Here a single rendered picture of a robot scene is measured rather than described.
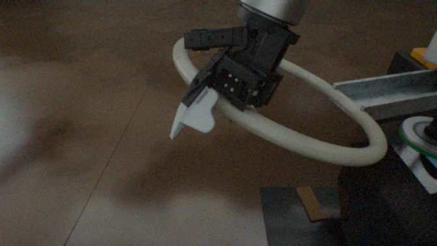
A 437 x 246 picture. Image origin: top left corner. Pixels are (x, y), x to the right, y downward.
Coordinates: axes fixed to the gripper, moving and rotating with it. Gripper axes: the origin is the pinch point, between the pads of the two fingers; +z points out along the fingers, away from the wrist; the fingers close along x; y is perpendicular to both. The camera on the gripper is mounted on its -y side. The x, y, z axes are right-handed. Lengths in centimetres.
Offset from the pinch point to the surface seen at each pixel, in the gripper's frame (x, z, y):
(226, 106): -1.1, -6.7, 3.3
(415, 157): 88, 8, 36
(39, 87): 80, 159, -267
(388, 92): 59, -11, 17
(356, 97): 50, -7, 11
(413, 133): 81, -1, 30
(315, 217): 122, 80, 25
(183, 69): 0.0, -6.7, -7.9
